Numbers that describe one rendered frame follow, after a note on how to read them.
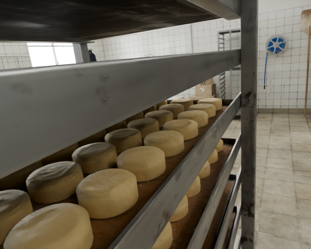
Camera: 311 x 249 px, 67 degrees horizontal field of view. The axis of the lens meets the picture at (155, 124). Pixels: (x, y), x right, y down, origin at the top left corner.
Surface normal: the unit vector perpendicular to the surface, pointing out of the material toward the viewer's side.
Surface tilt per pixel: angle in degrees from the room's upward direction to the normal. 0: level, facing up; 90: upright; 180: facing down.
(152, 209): 90
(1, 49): 90
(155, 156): 0
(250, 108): 90
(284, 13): 90
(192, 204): 0
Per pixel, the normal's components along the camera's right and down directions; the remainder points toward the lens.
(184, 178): 0.89, 0.04
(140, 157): -0.10, -0.96
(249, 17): -0.45, 0.29
